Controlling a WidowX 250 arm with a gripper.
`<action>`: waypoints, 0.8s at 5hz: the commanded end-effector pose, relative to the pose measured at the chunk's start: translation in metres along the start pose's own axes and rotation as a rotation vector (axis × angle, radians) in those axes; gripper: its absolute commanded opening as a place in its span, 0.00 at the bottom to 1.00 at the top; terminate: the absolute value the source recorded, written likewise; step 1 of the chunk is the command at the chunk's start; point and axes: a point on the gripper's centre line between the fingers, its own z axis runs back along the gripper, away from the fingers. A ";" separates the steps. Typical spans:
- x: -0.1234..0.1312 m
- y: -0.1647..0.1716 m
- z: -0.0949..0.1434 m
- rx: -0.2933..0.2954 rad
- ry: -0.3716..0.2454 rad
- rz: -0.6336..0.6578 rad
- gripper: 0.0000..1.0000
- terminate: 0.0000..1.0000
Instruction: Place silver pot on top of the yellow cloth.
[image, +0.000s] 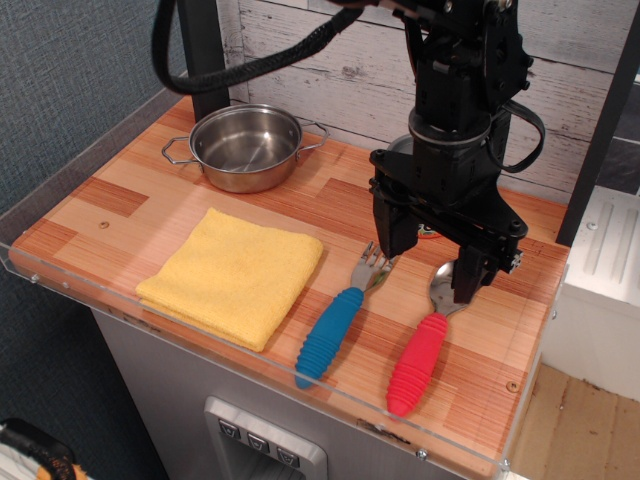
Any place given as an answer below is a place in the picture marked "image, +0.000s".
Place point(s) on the red handled spoon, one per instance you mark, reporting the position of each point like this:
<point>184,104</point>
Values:
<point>414,370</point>

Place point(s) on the yellow folded cloth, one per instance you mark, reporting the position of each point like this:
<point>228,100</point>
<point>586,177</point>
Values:
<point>233,279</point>

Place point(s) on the silver steel pot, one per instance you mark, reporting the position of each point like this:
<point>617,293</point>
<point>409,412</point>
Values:
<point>246,149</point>

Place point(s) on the black vertical post right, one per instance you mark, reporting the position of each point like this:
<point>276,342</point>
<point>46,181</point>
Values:
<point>605,128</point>

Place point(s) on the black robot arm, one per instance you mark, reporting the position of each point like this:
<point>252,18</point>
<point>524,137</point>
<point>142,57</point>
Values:
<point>469,64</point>

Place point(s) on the white plastic unit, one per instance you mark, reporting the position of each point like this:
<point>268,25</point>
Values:
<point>593,331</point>

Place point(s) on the silver toy fridge cabinet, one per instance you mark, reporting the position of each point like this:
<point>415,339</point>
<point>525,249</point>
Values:
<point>208,421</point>

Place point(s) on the black vertical post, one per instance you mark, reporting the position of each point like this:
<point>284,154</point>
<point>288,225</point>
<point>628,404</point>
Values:
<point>204,52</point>
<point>605,128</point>

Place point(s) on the blue handled fork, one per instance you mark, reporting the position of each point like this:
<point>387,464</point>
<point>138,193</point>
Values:
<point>324,341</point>

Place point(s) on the black vertical post left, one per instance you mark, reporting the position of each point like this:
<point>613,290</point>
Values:
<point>204,52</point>

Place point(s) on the black orange object corner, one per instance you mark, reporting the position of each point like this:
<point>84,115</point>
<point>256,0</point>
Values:
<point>30,453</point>

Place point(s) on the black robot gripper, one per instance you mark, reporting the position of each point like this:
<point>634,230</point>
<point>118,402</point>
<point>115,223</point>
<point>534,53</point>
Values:
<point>452,189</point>

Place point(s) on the peas and carrots can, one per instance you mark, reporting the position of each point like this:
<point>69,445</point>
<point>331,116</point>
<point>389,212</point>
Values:
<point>404,145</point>

